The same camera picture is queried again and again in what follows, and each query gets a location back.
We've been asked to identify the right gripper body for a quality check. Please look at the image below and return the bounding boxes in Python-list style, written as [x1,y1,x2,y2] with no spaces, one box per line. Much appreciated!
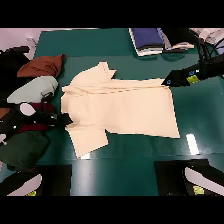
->
[161,67,190,87]

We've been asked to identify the cream shirt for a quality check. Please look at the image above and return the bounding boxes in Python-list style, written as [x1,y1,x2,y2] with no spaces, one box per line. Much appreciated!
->
[60,61,181,159]

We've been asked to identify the white garment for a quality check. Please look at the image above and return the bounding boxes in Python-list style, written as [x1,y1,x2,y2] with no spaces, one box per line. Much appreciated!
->
[134,45,165,57]

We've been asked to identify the black garment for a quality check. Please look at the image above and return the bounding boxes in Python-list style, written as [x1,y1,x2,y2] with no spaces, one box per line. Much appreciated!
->
[0,46,31,90]
[161,27,200,54]

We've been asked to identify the navy blue garment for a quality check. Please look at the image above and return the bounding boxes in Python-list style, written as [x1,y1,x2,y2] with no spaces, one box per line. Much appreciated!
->
[128,27,165,52]

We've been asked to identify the dark red garment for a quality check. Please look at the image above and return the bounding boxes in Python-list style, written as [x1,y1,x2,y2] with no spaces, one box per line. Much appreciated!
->
[17,102,57,133]

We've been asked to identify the brown garment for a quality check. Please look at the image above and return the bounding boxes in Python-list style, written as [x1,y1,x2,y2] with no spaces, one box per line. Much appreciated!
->
[16,53,67,79]

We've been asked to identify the pale green garment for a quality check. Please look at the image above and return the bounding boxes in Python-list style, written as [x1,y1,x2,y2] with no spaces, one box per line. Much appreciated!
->
[6,75,60,105]

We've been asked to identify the dark green garment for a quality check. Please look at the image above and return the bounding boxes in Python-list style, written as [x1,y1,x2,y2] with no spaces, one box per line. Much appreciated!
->
[0,130,52,171]

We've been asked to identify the black cable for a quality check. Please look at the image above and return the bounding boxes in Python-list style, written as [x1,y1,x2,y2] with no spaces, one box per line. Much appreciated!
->
[196,35,224,68]

